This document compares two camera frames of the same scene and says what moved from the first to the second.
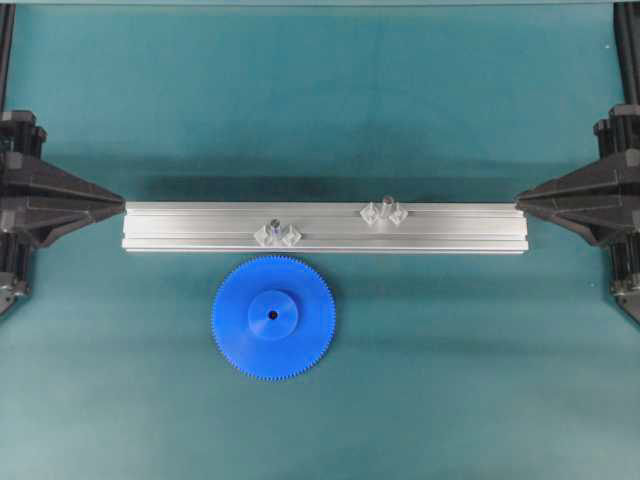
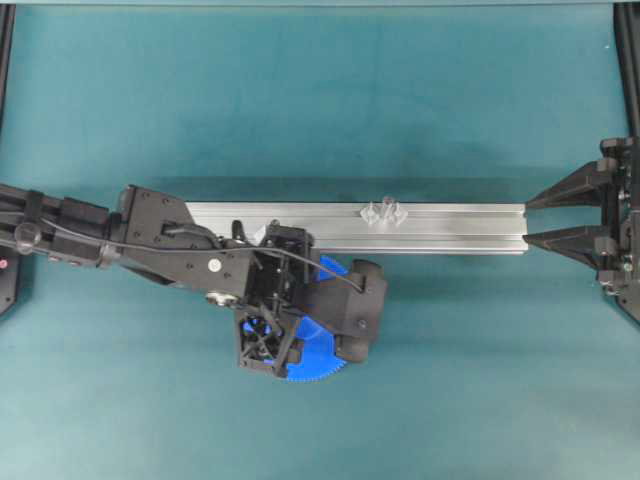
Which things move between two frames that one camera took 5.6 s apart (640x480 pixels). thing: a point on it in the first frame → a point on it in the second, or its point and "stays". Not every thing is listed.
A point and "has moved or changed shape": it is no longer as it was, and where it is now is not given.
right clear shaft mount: x=385 y=210 stays
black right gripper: x=619 y=136 → x=613 y=248
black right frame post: x=627 y=31 stays
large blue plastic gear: x=273 y=318 has moved or changed shape
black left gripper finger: x=31 y=182 → x=283 y=262
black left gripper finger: x=45 y=225 → x=263 y=340
